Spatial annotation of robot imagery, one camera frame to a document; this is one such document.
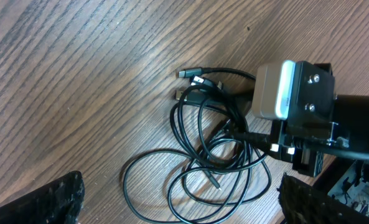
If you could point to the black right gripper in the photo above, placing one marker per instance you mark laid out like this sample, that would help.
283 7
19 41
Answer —
303 112

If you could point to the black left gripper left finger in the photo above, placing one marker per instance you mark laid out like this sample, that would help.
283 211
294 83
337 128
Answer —
59 201

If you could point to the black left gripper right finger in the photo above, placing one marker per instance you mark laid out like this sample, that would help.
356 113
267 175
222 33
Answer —
301 203

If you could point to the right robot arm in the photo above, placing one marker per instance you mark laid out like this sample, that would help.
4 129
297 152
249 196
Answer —
351 130

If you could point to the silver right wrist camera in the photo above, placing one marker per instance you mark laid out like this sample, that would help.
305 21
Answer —
273 90

